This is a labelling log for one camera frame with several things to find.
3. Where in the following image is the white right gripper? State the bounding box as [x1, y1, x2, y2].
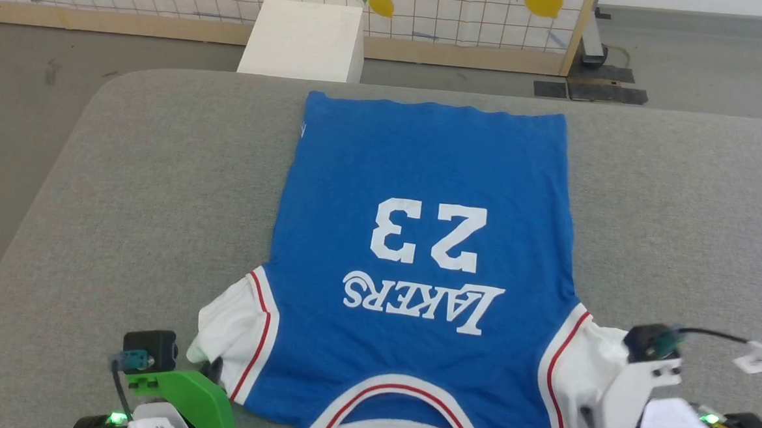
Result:
[593, 354, 684, 428]

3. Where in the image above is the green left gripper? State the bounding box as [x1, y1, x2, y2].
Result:
[123, 352, 244, 428]

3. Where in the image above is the blue Lakers basketball jersey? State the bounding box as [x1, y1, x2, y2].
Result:
[182, 85, 645, 428]

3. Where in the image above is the large black floor mat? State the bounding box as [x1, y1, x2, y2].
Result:
[567, 80, 650, 107]

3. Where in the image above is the small black floor mat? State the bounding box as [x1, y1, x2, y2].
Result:
[533, 81, 569, 100]

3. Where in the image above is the black floor mat under stand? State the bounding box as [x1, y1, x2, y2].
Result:
[567, 62, 636, 85]

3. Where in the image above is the white rectangular box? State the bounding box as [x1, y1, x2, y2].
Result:
[236, 0, 368, 85]

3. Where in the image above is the grey metal panel stand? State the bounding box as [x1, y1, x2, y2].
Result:
[578, 4, 611, 70]

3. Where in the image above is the white paper cable tag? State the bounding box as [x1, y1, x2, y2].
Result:
[733, 340, 762, 376]

